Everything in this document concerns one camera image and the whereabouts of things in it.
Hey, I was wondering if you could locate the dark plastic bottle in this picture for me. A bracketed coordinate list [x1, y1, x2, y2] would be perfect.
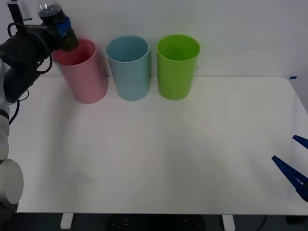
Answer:
[38, 0, 80, 52]

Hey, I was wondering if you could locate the pale blue plastic bin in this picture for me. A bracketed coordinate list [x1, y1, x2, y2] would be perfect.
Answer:
[106, 36, 152, 102]

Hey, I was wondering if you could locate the white table leg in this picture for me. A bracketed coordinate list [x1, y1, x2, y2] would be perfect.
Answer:
[60, 213, 74, 229]
[221, 214, 235, 231]

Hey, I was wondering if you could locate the green plastic bin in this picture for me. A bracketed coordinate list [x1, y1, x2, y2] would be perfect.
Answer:
[156, 34, 201, 101]

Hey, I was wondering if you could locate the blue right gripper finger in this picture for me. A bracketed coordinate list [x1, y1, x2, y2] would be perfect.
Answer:
[292, 134, 308, 150]
[271, 155, 308, 203]

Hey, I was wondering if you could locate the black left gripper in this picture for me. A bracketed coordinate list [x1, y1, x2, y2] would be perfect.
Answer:
[12, 17, 72, 64]

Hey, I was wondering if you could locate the pink plastic bin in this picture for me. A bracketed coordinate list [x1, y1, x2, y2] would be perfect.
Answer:
[52, 38, 108, 104]

